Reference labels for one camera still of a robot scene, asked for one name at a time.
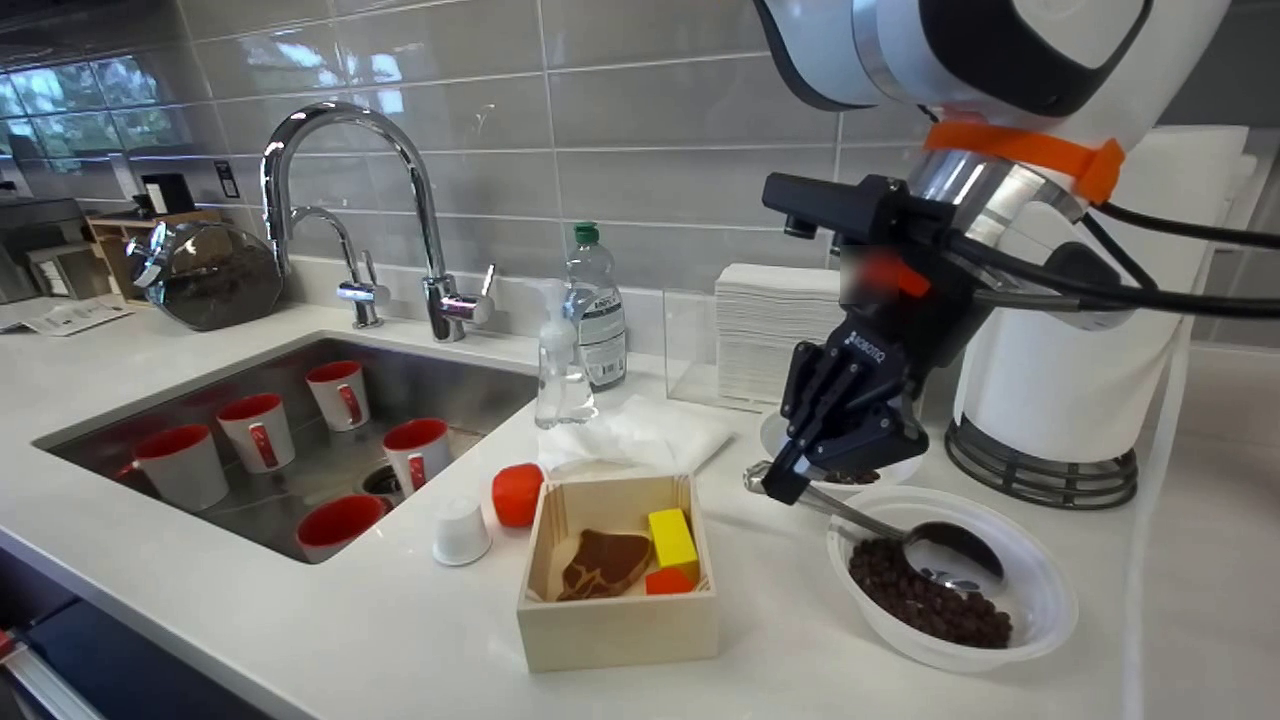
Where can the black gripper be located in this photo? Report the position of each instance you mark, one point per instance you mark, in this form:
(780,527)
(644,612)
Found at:
(906,312)

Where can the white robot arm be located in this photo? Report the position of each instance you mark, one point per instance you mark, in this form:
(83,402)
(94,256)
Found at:
(1033,118)

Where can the white bowl near box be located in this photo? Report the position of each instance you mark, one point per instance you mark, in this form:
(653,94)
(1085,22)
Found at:
(774,433)

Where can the coffee beans in right bowl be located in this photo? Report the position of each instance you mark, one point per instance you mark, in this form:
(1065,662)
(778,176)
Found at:
(925,606)

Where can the white bowl right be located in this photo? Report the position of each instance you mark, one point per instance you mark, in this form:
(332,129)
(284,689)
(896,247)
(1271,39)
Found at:
(965,551)

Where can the yellow toy block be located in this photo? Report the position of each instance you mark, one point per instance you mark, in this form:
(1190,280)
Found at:
(674,536)

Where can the white napkin stack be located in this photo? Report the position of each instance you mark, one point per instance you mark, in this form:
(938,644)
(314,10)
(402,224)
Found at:
(760,312)

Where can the orange toy block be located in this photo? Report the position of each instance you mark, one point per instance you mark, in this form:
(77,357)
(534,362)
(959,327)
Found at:
(669,582)

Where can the white folded cloth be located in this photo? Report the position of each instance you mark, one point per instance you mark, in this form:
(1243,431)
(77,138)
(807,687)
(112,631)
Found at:
(639,433)

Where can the brown toy steak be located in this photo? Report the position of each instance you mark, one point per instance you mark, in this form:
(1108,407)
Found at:
(606,567)

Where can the wooden box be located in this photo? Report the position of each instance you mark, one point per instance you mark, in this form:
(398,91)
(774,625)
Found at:
(615,631)

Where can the paper towel roll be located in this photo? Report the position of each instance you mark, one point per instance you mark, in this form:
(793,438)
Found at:
(1077,389)

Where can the black paper towel holder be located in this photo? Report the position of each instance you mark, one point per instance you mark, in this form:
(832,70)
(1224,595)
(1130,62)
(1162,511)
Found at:
(989,460)

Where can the large plastic water bottle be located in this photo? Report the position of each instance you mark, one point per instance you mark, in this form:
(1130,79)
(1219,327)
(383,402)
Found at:
(592,304)

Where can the orange cup on counter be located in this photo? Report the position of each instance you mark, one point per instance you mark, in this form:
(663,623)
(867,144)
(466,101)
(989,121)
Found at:
(513,495)

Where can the white small cup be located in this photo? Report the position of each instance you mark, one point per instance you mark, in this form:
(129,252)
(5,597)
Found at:
(460,536)

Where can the red white cup lying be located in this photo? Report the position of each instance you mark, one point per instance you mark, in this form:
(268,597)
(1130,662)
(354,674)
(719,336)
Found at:
(337,521)

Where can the steel sink basin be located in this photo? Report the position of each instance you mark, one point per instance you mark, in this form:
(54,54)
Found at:
(304,444)

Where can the dark foil bag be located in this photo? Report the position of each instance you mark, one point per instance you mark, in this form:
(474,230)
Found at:
(207,274)

